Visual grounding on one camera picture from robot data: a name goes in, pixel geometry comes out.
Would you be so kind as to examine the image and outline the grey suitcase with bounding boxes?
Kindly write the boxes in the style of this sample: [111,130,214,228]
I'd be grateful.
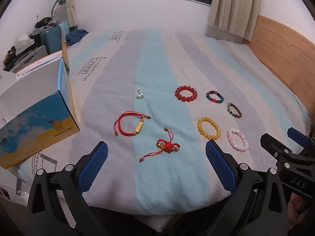
[4,45,47,72]

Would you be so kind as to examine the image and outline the black bag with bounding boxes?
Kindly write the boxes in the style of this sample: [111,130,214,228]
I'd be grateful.
[34,17,59,29]

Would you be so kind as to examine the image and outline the yellow bead bracelet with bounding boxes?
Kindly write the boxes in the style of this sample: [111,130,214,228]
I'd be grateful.
[197,117,221,140]

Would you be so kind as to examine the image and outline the dark blue clothes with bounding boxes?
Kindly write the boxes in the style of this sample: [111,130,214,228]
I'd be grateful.
[65,29,88,46]

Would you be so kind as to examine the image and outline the person's right hand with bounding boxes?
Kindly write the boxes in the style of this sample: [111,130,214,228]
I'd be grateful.
[288,193,315,229]

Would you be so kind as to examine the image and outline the pink bead bracelet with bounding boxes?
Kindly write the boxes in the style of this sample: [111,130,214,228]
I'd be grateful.
[227,128,249,152]

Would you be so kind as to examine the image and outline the brown green bead bracelet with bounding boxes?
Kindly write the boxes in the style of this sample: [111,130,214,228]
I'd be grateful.
[227,102,243,118]

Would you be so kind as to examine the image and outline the striped blue grey blanket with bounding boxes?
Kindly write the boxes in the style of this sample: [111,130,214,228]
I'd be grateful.
[15,29,313,217]

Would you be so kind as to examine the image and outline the multicolour bead bracelet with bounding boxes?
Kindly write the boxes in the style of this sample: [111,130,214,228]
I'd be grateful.
[206,90,225,104]

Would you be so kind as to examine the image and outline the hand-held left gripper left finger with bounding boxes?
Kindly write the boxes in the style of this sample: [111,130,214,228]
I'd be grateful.
[26,141,111,236]

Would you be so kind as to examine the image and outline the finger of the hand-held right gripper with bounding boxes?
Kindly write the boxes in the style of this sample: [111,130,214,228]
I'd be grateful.
[287,127,315,153]
[260,133,299,164]

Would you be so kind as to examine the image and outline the wide beige curtain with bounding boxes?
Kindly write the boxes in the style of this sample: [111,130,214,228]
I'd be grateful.
[205,0,262,43]

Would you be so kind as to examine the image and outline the red bead bracelet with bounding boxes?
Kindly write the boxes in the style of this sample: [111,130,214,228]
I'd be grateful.
[175,85,198,103]

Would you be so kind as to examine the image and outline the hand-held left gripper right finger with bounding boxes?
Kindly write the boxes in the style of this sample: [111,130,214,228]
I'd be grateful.
[205,140,289,236]

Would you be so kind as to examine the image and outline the teal suitcase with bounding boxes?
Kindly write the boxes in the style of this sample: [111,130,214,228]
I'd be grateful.
[41,22,69,54]

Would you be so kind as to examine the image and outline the blue and white cardboard box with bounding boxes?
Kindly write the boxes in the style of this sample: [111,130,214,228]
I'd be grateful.
[0,38,81,170]

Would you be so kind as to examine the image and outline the red knot cord bracelet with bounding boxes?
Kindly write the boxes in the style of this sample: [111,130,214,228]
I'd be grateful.
[139,127,181,163]

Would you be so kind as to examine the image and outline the narrow beige curtain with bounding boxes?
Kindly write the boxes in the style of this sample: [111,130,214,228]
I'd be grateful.
[63,0,79,30]

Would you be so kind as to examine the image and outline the red cord bracelet gold bar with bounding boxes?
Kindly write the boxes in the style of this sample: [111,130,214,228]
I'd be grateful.
[114,111,152,136]

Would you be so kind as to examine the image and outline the white plastic bag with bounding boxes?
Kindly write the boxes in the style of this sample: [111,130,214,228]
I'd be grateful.
[15,33,33,52]

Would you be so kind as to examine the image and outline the wooden headboard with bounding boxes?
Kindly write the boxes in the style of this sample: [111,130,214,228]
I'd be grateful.
[244,15,315,113]

